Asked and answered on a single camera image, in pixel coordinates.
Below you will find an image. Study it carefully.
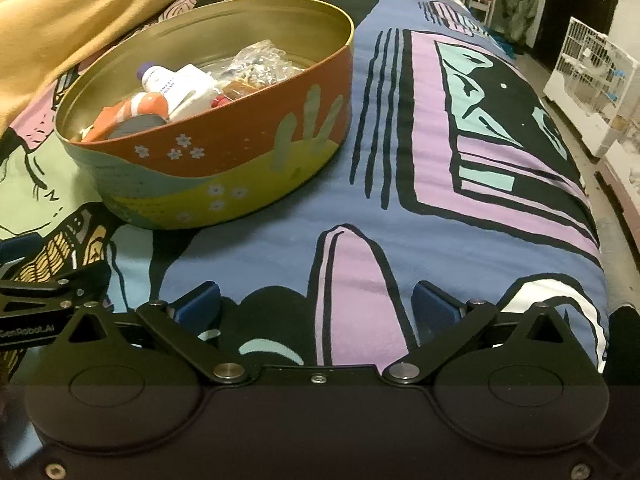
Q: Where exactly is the printed blanket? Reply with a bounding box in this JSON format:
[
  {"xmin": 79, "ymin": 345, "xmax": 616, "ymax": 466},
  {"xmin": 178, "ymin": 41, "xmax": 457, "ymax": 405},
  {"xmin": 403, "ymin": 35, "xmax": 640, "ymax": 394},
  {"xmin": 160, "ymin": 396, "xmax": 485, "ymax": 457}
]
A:
[{"xmin": 0, "ymin": 0, "xmax": 611, "ymax": 376}]

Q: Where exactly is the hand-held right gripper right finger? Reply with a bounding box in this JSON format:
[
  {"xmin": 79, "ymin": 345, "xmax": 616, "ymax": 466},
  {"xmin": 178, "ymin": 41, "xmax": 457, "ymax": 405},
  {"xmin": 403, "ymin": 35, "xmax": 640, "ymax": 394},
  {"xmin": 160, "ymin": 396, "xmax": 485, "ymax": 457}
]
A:
[{"xmin": 382, "ymin": 282, "xmax": 571, "ymax": 386}]

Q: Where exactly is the orange packet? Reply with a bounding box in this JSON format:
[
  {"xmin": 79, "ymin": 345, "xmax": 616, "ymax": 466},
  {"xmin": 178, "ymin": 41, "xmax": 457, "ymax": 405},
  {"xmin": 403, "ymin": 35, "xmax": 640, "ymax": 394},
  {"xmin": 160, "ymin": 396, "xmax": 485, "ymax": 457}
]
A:
[{"xmin": 92, "ymin": 92, "xmax": 171, "ymax": 141}]

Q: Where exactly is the white pink tissue pack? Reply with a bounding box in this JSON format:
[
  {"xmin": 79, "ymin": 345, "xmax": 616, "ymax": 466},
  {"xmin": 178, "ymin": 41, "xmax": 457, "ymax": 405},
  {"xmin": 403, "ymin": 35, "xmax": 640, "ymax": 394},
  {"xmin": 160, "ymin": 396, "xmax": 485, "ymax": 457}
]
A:
[{"xmin": 167, "ymin": 65, "xmax": 221, "ymax": 121}]

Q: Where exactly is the white bottle purple cap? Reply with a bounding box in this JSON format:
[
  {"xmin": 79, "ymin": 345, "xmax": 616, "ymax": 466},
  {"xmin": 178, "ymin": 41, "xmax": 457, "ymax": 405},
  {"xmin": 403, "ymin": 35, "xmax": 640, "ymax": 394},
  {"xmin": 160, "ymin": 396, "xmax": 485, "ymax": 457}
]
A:
[{"xmin": 137, "ymin": 62, "xmax": 188, "ymax": 93}]

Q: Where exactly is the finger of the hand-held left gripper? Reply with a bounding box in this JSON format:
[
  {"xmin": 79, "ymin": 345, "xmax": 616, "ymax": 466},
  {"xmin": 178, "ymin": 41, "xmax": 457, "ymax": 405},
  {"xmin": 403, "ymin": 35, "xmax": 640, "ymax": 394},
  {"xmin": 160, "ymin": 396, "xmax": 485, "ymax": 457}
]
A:
[
  {"xmin": 0, "ymin": 260, "xmax": 112, "ymax": 311},
  {"xmin": 0, "ymin": 239, "xmax": 48, "ymax": 266}
]

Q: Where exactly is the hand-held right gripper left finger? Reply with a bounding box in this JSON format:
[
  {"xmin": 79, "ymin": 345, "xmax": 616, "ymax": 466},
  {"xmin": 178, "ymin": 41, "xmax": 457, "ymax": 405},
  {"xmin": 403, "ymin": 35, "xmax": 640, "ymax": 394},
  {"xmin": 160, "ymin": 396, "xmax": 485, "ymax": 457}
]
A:
[{"xmin": 65, "ymin": 282, "xmax": 248, "ymax": 386}]

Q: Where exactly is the yellow fleece blanket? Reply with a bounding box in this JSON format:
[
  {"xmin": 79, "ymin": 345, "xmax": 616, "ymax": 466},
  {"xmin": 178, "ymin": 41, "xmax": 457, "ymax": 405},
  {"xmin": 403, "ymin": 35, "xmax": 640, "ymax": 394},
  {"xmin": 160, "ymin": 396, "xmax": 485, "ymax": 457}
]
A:
[{"xmin": 0, "ymin": 0, "xmax": 218, "ymax": 133}]

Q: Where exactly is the dark door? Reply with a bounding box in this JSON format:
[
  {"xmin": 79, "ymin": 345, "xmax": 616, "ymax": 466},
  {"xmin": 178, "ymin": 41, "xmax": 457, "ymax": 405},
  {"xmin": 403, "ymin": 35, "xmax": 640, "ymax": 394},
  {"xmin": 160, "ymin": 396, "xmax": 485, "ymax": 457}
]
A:
[{"xmin": 535, "ymin": 0, "xmax": 626, "ymax": 68}]

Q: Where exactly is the round painted tin container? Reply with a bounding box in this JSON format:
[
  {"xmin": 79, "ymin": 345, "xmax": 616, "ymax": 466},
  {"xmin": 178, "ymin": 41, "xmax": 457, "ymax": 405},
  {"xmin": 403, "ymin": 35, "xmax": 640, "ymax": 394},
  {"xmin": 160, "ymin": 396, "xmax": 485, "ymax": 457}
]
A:
[{"xmin": 54, "ymin": 0, "xmax": 356, "ymax": 231}]

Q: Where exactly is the white wire pet cage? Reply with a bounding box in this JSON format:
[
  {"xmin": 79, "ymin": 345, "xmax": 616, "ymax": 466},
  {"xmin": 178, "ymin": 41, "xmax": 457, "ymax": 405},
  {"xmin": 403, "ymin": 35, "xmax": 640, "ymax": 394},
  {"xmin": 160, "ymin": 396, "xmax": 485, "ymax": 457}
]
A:
[{"xmin": 544, "ymin": 16, "xmax": 640, "ymax": 158}]

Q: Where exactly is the dark grey round case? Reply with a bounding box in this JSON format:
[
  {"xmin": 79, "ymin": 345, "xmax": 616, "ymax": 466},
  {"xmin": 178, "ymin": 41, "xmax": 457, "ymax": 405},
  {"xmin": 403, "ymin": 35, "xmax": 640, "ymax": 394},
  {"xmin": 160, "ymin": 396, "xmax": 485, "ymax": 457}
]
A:
[{"xmin": 107, "ymin": 114, "xmax": 168, "ymax": 141}]

